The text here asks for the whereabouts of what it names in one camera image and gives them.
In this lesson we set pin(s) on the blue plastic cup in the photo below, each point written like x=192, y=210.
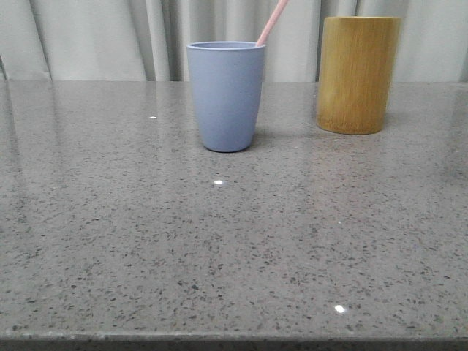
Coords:
x=226, y=79

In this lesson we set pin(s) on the pink chopstick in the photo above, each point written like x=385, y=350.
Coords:
x=279, y=8

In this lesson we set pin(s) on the bamboo wooden cup holder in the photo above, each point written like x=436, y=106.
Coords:
x=356, y=66

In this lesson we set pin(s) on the grey pleated curtain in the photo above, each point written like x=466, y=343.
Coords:
x=146, y=40

